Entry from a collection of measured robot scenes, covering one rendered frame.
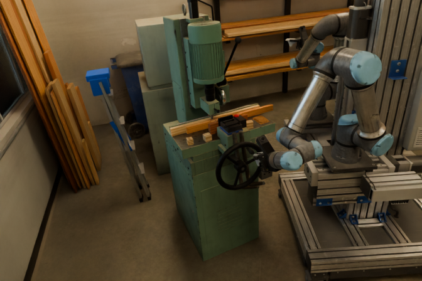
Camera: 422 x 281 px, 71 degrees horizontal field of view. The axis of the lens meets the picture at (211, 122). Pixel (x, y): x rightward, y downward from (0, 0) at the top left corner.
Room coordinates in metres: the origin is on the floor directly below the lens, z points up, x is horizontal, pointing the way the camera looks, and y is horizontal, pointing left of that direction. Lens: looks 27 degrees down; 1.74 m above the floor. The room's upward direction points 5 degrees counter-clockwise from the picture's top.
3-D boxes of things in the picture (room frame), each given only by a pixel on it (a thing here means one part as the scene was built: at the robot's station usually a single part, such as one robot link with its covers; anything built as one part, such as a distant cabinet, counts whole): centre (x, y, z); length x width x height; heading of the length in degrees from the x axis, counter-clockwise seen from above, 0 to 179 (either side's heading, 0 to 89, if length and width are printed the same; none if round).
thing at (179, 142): (1.53, -0.09, 0.87); 0.61 x 0.30 x 0.06; 112
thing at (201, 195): (1.73, 0.04, 0.36); 0.58 x 0.45 x 0.71; 22
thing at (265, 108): (1.66, -0.13, 0.92); 0.60 x 0.02 x 0.04; 112
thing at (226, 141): (1.45, -0.12, 0.92); 0.15 x 0.13 x 0.09; 112
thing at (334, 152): (1.30, -0.70, 0.87); 0.15 x 0.15 x 0.10
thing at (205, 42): (1.61, -0.01, 1.35); 0.18 x 0.18 x 0.31
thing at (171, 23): (1.88, 0.10, 1.16); 0.22 x 0.22 x 0.72; 22
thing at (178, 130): (1.65, -0.04, 0.93); 0.60 x 0.02 x 0.05; 112
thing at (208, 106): (1.63, 0.00, 1.03); 0.14 x 0.07 x 0.09; 22
